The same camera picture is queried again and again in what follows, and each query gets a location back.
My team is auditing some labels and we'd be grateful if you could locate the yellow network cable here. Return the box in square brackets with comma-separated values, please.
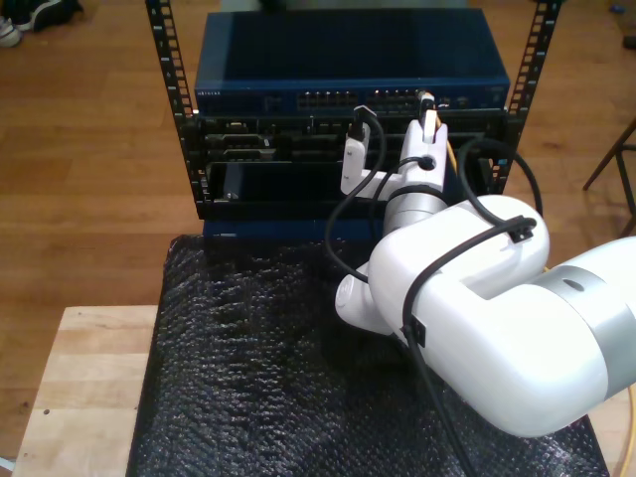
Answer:
[415, 87, 636, 477]

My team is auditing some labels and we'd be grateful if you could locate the blue flat box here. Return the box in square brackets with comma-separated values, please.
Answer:
[202, 218, 387, 240]

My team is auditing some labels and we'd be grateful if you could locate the black rack server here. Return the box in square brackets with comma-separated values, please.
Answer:
[181, 113, 523, 164]

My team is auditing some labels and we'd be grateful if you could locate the wooden chair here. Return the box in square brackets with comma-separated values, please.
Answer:
[582, 116, 636, 238]

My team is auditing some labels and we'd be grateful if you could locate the black bubble wrap mat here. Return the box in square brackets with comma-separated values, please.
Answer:
[126, 231, 610, 477]

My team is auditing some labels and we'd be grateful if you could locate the dark shoe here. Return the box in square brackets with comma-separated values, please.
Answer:
[12, 0, 85, 32]

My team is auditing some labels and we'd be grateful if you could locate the white shoe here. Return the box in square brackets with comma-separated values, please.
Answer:
[0, 14, 24, 50]

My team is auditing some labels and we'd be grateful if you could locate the thin black cable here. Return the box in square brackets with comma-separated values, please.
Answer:
[370, 154, 437, 235]
[325, 103, 547, 477]

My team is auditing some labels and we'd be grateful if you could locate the blue network switch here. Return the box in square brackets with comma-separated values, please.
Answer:
[193, 8, 512, 118]

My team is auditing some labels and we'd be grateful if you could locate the black perforated rack post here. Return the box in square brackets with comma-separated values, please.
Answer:
[489, 0, 565, 200]
[143, 0, 210, 220]

